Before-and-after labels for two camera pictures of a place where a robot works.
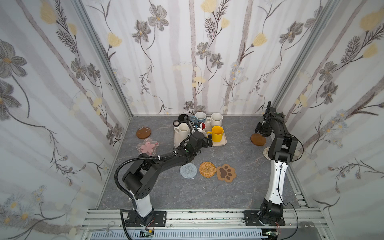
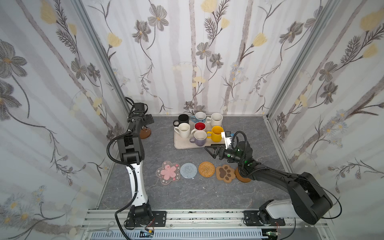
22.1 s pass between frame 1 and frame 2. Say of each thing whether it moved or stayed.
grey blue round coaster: stayed
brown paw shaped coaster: stayed
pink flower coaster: moved
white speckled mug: stayed
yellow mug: stayed
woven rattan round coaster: stayed
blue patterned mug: stayed
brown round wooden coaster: moved
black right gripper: moved
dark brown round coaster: stayed
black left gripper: moved
